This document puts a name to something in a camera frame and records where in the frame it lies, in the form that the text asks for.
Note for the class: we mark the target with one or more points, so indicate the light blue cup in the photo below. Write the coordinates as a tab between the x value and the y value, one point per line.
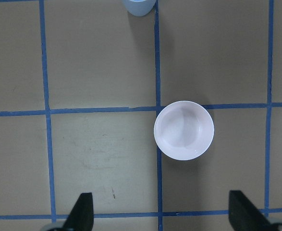
139	8

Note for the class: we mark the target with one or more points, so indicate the pink bowl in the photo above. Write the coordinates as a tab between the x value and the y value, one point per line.
183	130

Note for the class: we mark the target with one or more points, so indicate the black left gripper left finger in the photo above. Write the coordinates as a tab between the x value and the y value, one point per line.
81	217

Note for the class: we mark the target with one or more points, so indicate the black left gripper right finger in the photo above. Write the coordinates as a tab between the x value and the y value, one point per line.
243	215

